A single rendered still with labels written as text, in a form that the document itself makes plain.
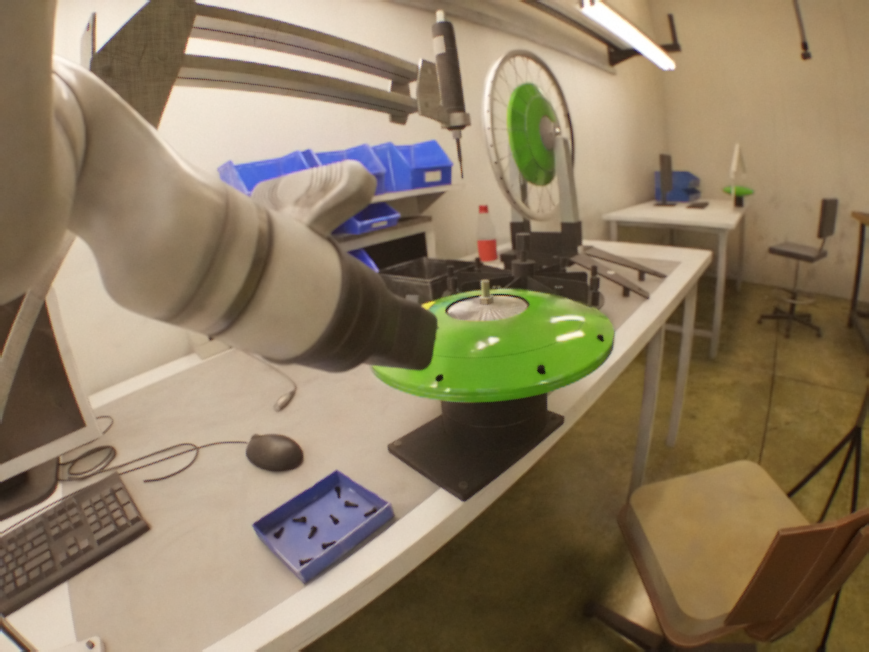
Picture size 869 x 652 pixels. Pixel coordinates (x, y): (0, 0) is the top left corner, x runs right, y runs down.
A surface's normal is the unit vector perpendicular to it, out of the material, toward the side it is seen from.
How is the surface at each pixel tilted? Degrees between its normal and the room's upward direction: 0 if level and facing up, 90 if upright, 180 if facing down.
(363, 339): 111
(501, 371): 24
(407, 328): 79
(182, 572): 0
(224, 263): 103
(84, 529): 6
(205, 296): 123
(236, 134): 90
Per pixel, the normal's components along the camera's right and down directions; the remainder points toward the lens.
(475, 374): -0.20, -0.70
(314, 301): 0.84, 0.26
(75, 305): 0.70, 0.16
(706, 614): -0.12, -0.93
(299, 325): 0.66, 0.58
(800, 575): -0.31, 0.37
